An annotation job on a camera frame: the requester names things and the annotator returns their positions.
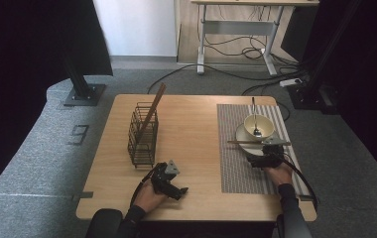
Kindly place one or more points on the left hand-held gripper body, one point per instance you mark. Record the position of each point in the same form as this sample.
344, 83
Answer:
161, 180

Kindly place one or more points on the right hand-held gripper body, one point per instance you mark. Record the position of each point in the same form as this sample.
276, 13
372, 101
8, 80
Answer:
272, 157

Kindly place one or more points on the cream ceramic plate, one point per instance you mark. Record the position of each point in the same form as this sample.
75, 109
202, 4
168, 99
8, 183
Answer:
240, 134

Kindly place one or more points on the person's right hand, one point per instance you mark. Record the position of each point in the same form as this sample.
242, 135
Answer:
280, 175

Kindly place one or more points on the person's left hand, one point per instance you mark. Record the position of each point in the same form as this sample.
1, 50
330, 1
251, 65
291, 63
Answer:
147, 199

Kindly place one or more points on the metal spoon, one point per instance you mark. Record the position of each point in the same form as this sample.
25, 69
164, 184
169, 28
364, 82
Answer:
257, 133

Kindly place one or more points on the grey striped woven placemat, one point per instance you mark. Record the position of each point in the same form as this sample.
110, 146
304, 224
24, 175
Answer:
229, 172

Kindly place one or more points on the cream ceramic bowl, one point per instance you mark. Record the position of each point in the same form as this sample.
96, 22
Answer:
266, 124

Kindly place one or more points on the brown wooden spatula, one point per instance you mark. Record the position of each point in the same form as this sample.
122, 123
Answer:
152, 111

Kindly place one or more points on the black metal stand with base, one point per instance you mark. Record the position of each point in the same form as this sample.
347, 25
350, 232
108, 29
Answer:
309, 97

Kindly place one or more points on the person's dark clothed knee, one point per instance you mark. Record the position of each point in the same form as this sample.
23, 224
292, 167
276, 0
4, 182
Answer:
102, 224

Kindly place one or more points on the white power strip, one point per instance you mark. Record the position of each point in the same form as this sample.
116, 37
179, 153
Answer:
290, 82

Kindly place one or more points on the grey floor socket plate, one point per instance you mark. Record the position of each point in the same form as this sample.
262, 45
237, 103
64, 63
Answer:
78, 130

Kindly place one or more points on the black stand base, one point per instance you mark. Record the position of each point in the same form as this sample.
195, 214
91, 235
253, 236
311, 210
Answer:
80, 87

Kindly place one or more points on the black curtain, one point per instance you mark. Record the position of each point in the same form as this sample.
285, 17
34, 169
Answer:
27, 66
375, 82

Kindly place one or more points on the white desk with grey legs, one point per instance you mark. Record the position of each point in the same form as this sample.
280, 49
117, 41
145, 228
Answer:
239, 27

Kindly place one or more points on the grey metal table bracket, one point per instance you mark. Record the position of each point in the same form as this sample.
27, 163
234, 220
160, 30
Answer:
85, 194
305, 198

